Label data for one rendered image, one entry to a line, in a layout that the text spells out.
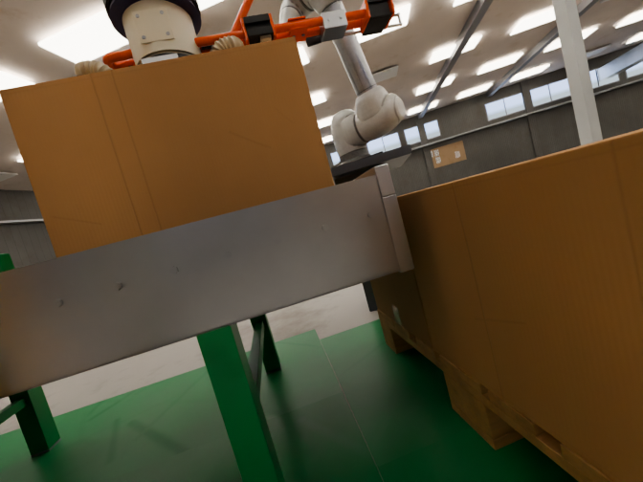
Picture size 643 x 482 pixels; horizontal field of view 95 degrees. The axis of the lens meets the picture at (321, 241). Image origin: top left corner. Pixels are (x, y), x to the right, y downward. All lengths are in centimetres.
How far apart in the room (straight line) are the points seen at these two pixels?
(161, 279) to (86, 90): 43
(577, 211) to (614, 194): 4
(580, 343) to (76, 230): 86
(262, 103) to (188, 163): 21
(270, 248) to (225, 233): 8
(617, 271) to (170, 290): 59
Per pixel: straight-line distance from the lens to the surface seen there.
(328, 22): 103
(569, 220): 42
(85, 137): 80
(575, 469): 62
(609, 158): 38
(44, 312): 65
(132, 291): 59
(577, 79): 417
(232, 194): 68
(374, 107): 149
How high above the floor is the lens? 55
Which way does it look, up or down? 4 degrees down
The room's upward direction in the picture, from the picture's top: 15 degrees counter-clockwise
